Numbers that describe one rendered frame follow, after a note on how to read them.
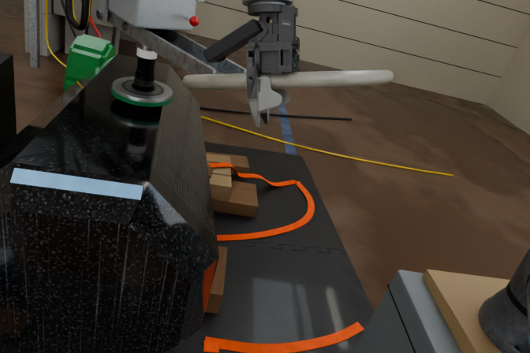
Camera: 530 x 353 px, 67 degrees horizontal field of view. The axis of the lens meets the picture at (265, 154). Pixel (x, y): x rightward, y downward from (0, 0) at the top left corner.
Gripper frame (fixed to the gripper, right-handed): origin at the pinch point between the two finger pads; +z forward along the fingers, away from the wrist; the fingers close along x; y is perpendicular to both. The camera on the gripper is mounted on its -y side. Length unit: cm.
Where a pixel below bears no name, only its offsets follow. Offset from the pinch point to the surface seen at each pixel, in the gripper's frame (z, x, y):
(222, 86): -6.1, -0.1, -7.2
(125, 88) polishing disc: -3, 53, -66
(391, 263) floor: 105, 159, 32
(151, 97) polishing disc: 0, 54, -56
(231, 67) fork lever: -9.9, 40.6, -20.5
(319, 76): -7.8, 1.4, 11.3
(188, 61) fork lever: -11.6, 34.0, -31.1
